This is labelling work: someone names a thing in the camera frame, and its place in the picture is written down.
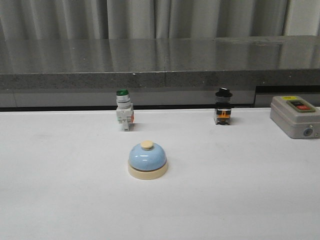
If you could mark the blue and cream desk bell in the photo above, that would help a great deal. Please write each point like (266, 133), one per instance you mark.
(147, 161)

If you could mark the grey stone counter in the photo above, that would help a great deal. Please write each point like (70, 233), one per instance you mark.
(158, 73)

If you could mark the grey curtain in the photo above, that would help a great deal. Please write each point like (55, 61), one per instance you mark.
(156, 19)

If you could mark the green pushbutton switch white body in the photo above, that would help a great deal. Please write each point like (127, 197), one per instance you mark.
(125, 109)

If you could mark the black selector switch orange body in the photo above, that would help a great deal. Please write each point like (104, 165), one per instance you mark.
(222, 112)

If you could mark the grey on-off switch box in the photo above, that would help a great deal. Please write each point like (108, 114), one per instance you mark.
(298, 118)

